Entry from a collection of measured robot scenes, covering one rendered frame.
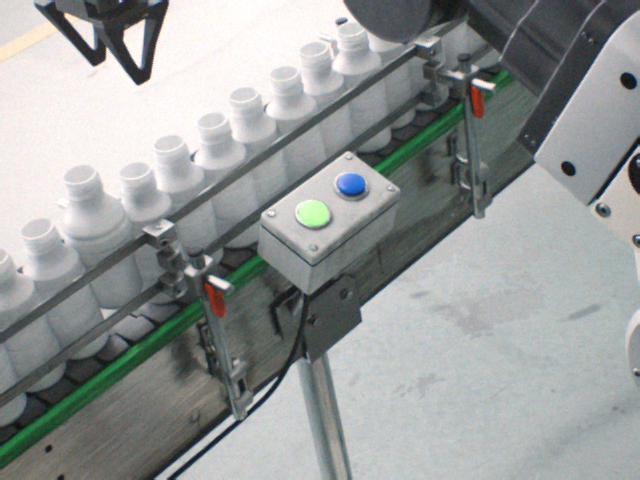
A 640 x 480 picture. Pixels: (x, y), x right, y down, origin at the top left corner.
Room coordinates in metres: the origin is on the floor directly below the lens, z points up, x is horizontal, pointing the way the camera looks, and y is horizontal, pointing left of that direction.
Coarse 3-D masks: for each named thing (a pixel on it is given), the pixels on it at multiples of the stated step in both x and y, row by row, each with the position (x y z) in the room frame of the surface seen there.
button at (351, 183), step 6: (342, 174) 1.13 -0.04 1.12; (348, 174) 1.13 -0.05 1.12; (354, 174) 1.13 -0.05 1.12; (342, 180) 1.12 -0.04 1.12; (348, 180) 1.12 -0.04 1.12; (354, 180) 1.12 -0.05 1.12; (360, 180) 1.12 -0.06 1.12; (342, 186) 1.11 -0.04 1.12; (348, 186) 1.11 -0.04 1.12; (354, 186) 1.11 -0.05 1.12; (360, 186) 1.11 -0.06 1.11; (348, 192) 1.10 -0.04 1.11; (354, 192) 1.10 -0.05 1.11; (360, 192) 1.11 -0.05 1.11
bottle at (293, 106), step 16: (272, 80) 1.29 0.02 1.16; (288, 80) 1.28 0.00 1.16; (288, 96) 1.28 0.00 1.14; (304, 96) 1.29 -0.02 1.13; (272, 112) 1.28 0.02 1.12; (288, 112) 1.27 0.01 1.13; (304, 112) 1.27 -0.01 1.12; (288, 128) 1.27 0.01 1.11; (320, 128) 1.29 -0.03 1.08; (304, 144) 1.27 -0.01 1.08; (320, 144) 1.28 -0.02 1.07; (288, 160) 1.27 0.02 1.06; (304, 160) 1.27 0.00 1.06; (320, 160) 1.28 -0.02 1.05; (288, 176) 1.27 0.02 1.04
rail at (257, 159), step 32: (448, 32) 1.43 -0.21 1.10; (352, 96) 1.31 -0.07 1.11; (416, 96) 1.39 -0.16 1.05; (384, 128) 1.34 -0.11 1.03; (192, 160) 1.24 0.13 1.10; (256, 160) 1.21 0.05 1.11; (288, 192) 1.23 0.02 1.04; (64, 288) 1.03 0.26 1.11; (160, 288) 1.10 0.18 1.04; (32, 320) 1.01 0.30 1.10; (64, 352) 1.02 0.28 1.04; (32, 384) 0.99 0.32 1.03
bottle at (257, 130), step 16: (240, 96) 1.28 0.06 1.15; (256, 96) 1.25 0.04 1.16; (240, 112) 1.25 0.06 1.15; (256, 112) 1.25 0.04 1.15; (240, 128) 1.25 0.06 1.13; (256, 128) 1.24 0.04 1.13; (272, 128) 1.25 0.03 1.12; (256, 144) 1.24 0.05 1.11; (272, 160) 1.24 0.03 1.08; (256, 176) 1.24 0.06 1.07; (272, 176) 1.24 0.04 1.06; (256, 192) 1.24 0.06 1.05; (272, 192) 1.24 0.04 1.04
